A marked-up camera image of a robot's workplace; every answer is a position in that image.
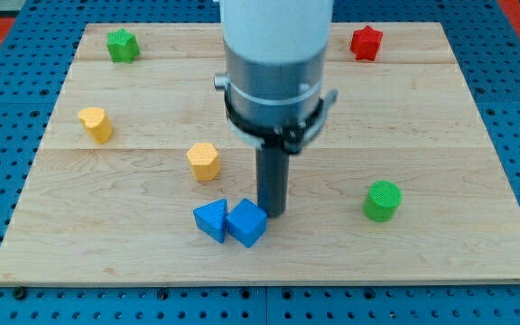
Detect blue cube block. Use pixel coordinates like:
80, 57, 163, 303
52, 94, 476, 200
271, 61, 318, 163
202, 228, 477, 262
227, 199, 267, 248

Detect yellow heart block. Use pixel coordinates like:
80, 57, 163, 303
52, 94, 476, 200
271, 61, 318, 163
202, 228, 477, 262
78, 107, 114, 144

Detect yellow hexagon block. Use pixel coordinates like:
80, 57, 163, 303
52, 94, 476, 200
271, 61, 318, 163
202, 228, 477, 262
186, 143, 221, 181

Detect green star block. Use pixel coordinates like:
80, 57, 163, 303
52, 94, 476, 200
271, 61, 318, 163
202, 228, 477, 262
107, 28, 140, 63

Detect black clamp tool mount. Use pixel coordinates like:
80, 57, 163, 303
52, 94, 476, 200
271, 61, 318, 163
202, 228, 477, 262
224, 89, 339, 155

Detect red star block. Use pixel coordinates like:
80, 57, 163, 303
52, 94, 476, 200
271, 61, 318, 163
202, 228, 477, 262
349, 25, 384, 61

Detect green cylinder block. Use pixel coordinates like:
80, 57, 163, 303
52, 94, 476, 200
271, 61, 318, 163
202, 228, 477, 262
362, 180, 403, 222

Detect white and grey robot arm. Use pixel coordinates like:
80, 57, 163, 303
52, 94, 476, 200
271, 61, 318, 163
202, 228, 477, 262
214, 0, 338, 217

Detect light wooden board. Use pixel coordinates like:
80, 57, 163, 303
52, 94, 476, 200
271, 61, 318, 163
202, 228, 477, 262
0, 23, 520, 287

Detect blue triangle block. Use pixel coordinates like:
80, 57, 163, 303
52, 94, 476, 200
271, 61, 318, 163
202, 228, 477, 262
193, 199, 228, 243

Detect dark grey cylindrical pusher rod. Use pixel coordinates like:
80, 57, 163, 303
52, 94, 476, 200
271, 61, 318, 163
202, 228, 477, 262
255, 147, 289, 218

